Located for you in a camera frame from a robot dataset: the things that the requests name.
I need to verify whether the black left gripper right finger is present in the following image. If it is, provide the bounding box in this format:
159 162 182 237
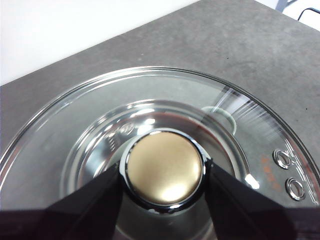
205 164 320 240

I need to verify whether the glass lid with green knob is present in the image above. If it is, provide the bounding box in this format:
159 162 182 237
0 66 320 240

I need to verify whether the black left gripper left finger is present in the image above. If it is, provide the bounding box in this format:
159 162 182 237
0 162 124 240

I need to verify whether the pale green electric cooking pot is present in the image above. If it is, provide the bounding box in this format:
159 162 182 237
59 98 251 240

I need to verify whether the black cable beyond table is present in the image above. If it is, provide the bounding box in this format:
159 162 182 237
296 7 320 21

